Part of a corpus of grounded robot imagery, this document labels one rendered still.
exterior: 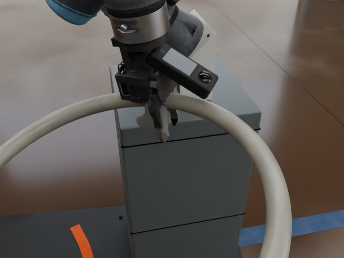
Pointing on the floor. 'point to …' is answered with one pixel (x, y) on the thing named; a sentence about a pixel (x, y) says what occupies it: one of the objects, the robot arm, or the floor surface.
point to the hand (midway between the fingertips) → (172, 129)
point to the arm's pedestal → (186, 177)
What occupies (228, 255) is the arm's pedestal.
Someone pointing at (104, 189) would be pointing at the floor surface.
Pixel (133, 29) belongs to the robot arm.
